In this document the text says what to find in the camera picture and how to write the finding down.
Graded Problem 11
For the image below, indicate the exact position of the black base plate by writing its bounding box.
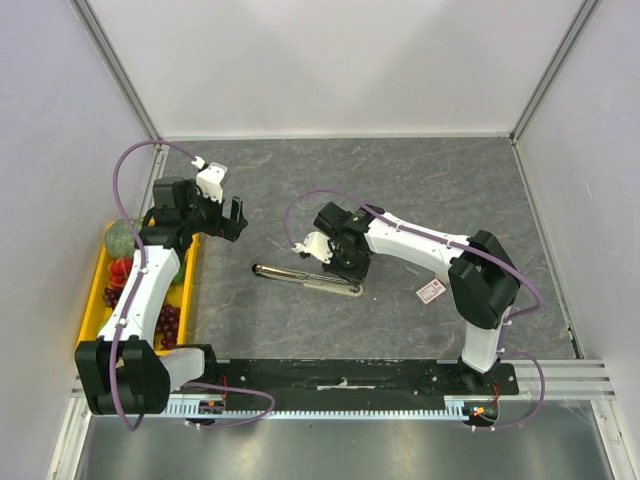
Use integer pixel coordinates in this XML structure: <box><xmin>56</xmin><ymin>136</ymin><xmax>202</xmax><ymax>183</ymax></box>
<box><xmin>196</xmin><ymin>359</ymin><xmax>519</xmax><ymax>397</ymax></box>

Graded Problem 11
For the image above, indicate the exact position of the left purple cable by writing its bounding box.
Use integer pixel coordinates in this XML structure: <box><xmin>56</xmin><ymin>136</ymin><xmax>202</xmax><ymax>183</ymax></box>
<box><xmin>108</xmin><ymin>140</ymin><xmax>276</xmax><ymax>432</ymax></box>

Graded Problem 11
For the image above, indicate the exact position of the silver and black stapler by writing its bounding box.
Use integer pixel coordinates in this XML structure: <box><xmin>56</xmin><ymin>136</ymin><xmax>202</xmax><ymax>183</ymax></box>
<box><xmin>251</xmin><ymin>264</ymin><xmax>363</xmax><ymax>297</ymax></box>

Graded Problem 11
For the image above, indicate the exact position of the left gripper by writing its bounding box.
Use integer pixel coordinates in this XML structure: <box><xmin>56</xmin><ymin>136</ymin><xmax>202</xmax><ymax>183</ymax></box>
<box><xmin>181</xmin><ymin>179</ymin><xmax>247</xmax><ymax>242</ymax></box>

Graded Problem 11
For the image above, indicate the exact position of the grey cable duct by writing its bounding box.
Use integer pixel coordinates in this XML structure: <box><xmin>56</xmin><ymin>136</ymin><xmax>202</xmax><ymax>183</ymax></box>
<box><xmin>145</xmin><ymin>395</ymin><xmax>495</xmax><ymax>421</ymax></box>

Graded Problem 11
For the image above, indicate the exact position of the yellow plastic bin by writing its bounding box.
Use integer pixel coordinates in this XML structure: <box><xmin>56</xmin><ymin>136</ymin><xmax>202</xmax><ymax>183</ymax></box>
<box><xmin>77</xmin><ymin>234</ymin><xmax>200</xmax><ymax>355</ymax></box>

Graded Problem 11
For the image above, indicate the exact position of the red cherry tomato cluster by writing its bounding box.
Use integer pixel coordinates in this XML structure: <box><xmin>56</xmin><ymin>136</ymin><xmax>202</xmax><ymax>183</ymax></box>
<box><xmin>107</xmin><ymin>257</ymin><xmax>133</xmax><ymax>290</ymax></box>

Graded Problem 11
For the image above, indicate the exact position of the green striped melon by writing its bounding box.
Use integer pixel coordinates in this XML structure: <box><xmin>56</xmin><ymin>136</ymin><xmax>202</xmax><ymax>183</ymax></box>
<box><xmin>104</xmin><ymin>219</ymin><xmax>136</xmax><ymax>259</ymax></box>

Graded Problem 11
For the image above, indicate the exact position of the red white staple box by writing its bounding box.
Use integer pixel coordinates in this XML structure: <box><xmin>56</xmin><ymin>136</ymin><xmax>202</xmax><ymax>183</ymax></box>
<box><xmin>416</xmin><ymin>279</ymin><xmax>446</xmax><ymax>305</ymax></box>

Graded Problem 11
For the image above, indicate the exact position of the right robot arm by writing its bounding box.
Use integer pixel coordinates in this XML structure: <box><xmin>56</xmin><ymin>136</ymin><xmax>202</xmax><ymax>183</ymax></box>
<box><xmin>298</xmin><ymin>202</ymin><xmax>521</xmax><ymax>394</ymax></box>

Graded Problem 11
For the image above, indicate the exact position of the purple grape bunch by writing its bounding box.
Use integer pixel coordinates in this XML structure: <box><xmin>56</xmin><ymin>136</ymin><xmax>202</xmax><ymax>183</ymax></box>
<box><xmin>102</xmin><ymin>287</ymin><xmax>181</xmax><ymax>350</ymax></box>

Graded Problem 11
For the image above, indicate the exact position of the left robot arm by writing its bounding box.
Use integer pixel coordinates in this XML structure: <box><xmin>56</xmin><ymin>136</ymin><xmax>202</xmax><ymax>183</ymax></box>
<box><xmin>74</xmin><ymin>167</ymin><xmax>247</xmax><ymax>415</ymax></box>

